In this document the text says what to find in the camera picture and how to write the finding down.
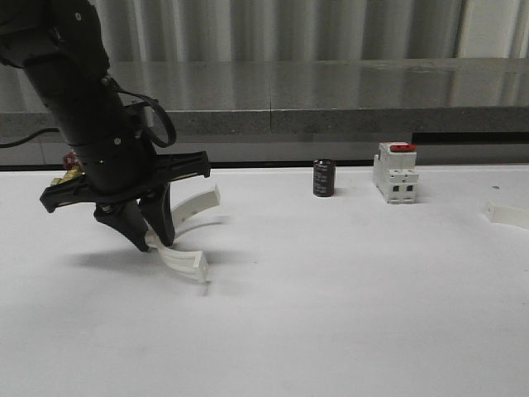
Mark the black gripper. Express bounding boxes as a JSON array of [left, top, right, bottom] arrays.
[[40, 132, 210, 251]]

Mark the brass valve red handwheel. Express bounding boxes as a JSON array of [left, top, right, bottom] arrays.
[[50, 151, 84, 186]]

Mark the grey stone ledge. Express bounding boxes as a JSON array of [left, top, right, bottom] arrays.
[[0, 57, 529, 140]]

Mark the white half pipe clamp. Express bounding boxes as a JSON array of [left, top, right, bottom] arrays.
[[145, 184, 221, 283], [486, 201, 529, 229]]

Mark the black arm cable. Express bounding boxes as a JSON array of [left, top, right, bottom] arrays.
[[0, 76, 178, 149]]

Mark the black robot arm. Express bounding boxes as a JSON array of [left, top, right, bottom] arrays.
[[1, 1, 210, 251]]

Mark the black cylindrical capacitor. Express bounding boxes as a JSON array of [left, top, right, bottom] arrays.
[[312, 159, 336, 197]]

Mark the white circuit breaker red switch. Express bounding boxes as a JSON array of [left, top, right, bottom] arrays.
[[373, 142, 419, 204]]

